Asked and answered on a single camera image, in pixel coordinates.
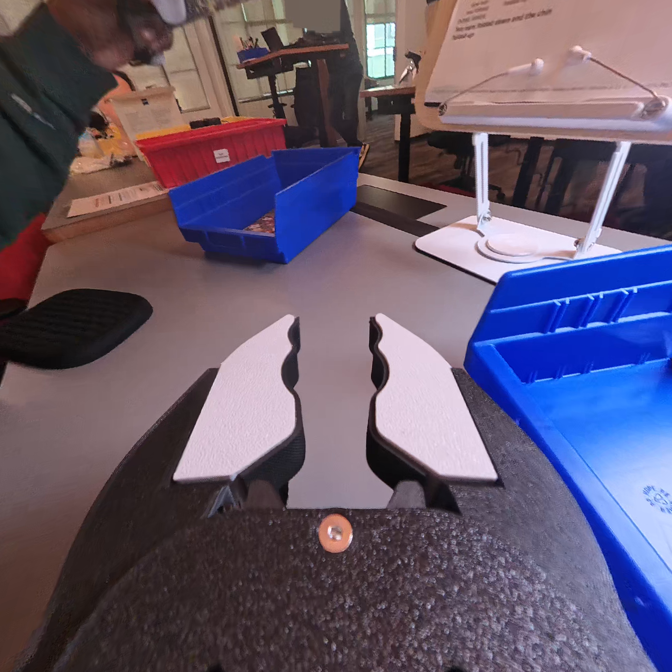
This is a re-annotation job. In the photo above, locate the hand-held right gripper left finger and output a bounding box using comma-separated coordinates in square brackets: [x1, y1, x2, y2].
[171, 314, 306, 492]

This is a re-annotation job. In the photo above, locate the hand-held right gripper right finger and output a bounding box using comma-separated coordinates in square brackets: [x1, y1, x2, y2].
[366, 312, 501, 490]

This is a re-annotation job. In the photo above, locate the blue plastic bin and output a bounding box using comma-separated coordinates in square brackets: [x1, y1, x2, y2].
[168, 146, 361, 264]
[463, 246, 672, 672]

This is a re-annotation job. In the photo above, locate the white stand plate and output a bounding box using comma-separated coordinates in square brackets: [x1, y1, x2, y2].
[414, 0, 672, 285]

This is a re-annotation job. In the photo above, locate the black textured pad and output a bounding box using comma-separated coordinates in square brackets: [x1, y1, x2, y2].
[0, 288, 154, 370]

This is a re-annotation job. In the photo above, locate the white printed sheet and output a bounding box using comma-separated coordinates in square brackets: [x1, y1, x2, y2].
[68, 180, 168, 219]

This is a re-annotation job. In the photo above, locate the red plastic bin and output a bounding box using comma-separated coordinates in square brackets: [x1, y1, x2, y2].
[136, 117, 287, 191]

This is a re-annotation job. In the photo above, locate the red object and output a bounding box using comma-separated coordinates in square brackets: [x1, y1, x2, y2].
[0, 215, 50, 307]

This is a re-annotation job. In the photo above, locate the black standing desk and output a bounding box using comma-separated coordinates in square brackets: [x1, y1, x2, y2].
[239, 27, 364, 149]

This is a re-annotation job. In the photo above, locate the printed instruction sheet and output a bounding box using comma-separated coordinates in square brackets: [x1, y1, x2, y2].
[425, 0, 672, 106]

